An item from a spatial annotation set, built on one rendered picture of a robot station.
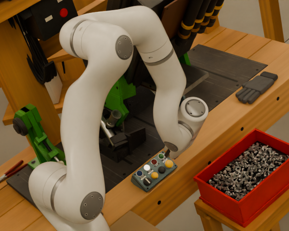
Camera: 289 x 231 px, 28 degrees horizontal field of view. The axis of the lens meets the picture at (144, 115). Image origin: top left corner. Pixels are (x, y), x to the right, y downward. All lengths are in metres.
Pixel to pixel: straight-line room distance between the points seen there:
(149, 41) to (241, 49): 1.20
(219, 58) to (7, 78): 0.94
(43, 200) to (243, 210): 0.70
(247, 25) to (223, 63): 2.17
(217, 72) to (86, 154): 1.20
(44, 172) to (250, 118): 1.02
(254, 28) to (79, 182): 3.41
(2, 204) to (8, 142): 2.02
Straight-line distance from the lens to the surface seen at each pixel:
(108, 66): 1.35
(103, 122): 2.18
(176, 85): 1.61
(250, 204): 1.91
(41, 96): 2.34
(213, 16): 2.07
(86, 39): 1.39
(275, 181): 1.96
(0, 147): 4.26
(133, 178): 2.02
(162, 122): 1.63
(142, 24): 1.48
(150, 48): 1.53
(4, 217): 2.21
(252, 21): 4.75
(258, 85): 2.33
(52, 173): 1.48
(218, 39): 2.79
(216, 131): 2.17
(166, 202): 2.08
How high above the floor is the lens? 2.23
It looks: 34 degrees down
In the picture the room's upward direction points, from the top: 18 degrees counter-clockwise
